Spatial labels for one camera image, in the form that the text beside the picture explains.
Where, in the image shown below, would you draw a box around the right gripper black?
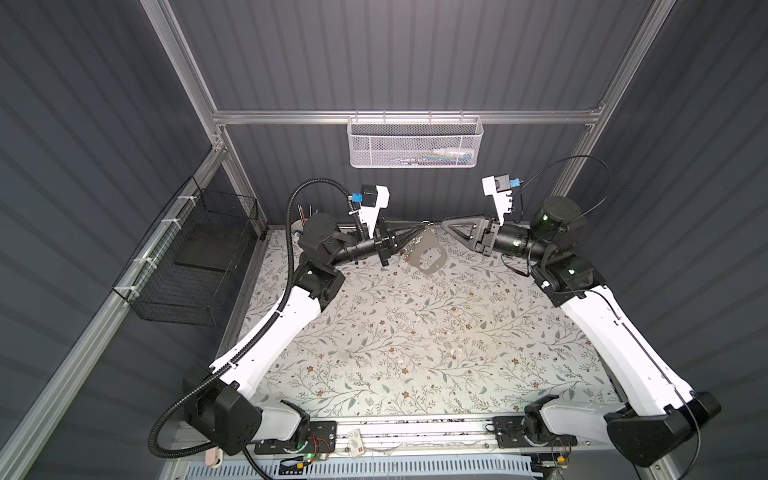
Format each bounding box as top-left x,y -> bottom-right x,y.
439,214 -> 546,267

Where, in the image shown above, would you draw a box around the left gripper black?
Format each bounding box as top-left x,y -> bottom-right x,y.
326,218 -> 421,274

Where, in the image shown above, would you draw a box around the silver metal key holder plate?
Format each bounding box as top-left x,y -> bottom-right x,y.
403,229 -> 448,275

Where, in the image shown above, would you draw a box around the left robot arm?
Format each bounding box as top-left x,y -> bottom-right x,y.
184,213 -> 426,455

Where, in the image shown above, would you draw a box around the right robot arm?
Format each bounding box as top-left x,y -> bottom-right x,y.
441,196 -> 722,467

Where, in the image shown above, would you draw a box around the pens in mug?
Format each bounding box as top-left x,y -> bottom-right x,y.
299,206 -> 318,219

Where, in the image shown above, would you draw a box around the white mug pen holder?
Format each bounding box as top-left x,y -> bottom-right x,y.
291,219 -> 304,235

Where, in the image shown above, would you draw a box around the small white tag device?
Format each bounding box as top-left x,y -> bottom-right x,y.
345,429 -> 365,458

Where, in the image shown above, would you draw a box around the pink white small device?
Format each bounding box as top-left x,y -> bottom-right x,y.
204,448 -> 223,469

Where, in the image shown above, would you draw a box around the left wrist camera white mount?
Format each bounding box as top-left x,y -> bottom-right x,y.
351,184 -> 390,238

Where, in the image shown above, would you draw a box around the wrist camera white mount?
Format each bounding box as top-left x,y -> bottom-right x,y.
351,184 -> 390,238
481,174 -> 521,226

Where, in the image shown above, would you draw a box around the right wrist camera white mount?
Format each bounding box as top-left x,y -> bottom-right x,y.
481,174 -> 521,226

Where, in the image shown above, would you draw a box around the white wire mesh basket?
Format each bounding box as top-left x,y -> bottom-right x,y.
346,115 -> 484,169

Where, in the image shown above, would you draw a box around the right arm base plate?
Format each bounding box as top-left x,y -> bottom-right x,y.
486,415 -> 578,449

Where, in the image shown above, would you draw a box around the black corrugated cable conduit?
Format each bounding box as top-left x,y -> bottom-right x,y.
147,177 -> 361,480

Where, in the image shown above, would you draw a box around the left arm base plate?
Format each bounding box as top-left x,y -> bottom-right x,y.
251,420 -> 338,455

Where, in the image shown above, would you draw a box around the black wire basket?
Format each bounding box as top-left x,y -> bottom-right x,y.
113,181 -> 260,327

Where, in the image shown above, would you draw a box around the white ribbed cable duct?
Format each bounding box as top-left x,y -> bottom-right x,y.
185,455 -> 541,480

